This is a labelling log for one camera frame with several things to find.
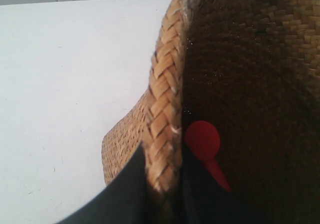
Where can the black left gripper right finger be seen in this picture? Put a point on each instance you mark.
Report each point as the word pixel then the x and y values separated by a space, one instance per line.
pixel 204 202

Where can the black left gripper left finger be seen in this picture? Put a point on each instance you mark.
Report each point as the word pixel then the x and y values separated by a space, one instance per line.
pixel 123 201

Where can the red round object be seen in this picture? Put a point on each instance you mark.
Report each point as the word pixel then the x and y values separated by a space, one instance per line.
pixel 204 141

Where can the brown woven wicker basket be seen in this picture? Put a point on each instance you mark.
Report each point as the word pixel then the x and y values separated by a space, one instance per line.
pixel 251 67

